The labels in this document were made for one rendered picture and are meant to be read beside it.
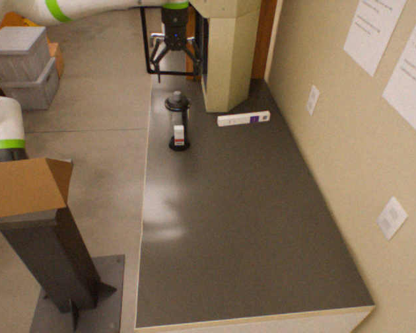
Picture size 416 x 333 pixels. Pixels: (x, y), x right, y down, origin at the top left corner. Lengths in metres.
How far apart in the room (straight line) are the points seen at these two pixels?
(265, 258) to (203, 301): 0.25
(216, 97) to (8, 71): 2.42
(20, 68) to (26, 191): 2.42
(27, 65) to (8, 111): 2.21
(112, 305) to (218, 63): 1.47
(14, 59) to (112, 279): 2.27
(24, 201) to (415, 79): 1.23
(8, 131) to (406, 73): 1.23
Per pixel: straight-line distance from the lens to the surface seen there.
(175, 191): 1.20
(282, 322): 1.04
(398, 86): 0.97
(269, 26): 1.90
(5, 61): 3.52
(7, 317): 2.22
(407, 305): 1.04
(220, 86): 1.56
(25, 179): 1.16
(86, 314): 2.04
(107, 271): 2.12
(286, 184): 1.29
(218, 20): 1.43
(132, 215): 2.36
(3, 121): 1.27
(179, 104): 1.24
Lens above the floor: 1.83
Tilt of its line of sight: 43 degrees down
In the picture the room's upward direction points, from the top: 3 degrees clockwise
